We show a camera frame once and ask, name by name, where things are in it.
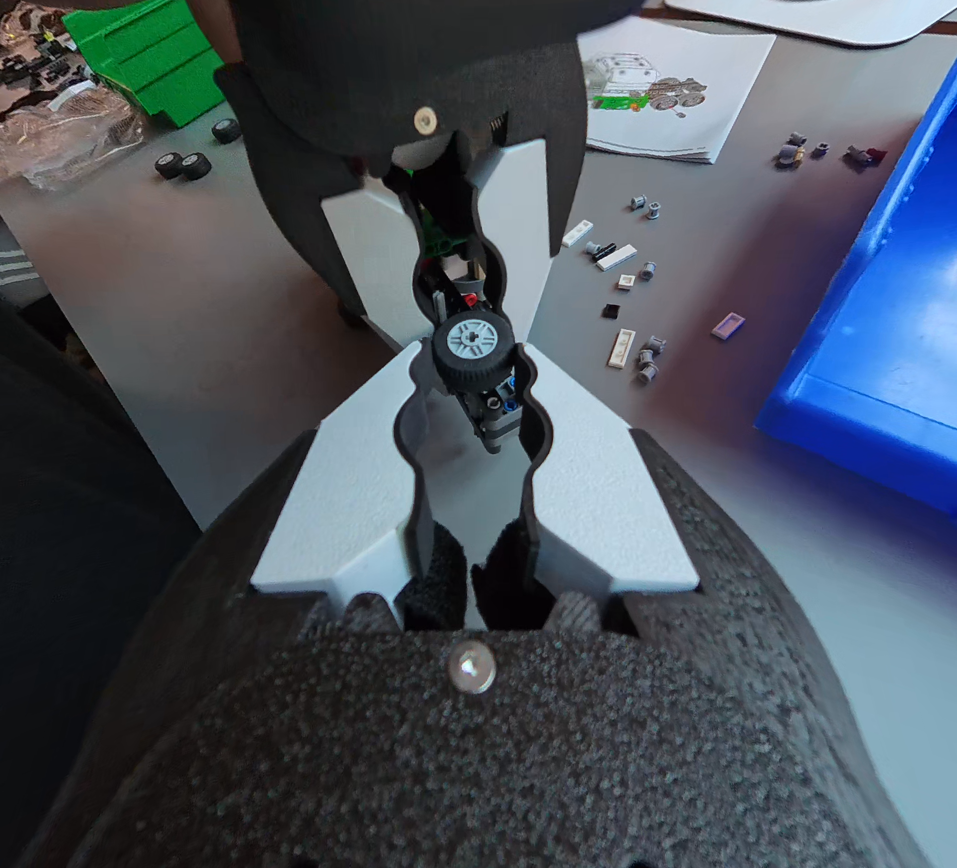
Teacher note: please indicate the clear plastic bag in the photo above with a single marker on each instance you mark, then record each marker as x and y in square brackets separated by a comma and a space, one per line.
[67, 127]

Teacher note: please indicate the green plastic bin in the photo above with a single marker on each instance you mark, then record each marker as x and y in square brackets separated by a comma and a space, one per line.
[149, 68]

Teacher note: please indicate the lego instruction booklet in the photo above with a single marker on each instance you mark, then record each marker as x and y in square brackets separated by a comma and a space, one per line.
[718, 75]

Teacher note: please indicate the long white lego tile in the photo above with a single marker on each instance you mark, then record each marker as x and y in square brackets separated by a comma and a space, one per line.
[617, 257]

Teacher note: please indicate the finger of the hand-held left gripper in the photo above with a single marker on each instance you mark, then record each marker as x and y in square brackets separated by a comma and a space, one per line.
[370, 255]
[520, 217]

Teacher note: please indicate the lilac lego tile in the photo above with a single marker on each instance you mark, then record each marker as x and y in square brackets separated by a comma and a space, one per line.
[727, 326]

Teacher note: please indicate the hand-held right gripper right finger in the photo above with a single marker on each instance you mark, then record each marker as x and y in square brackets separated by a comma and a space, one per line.
[605, 494]

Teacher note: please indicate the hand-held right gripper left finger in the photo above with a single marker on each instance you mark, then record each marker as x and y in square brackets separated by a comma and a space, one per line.
[344, 494]

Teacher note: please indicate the grey and tan lego connector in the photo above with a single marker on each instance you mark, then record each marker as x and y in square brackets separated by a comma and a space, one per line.
[789, 151]

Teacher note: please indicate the blue plastic bin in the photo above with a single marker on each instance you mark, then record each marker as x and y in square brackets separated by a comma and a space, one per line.
[882, 329]

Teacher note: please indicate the small black lego wheel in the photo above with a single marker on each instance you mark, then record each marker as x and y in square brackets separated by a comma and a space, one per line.
[226, 130]
[197, 166]
[169, 166]

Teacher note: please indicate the dark red lego connector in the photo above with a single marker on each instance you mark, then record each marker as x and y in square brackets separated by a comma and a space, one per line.
[866, 155]

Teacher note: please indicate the black lego vehicle model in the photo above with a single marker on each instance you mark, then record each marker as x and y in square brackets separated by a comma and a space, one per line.
[471, 348]

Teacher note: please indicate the pile of black lego parts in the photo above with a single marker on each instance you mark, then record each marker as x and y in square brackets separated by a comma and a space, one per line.
[30, 71]

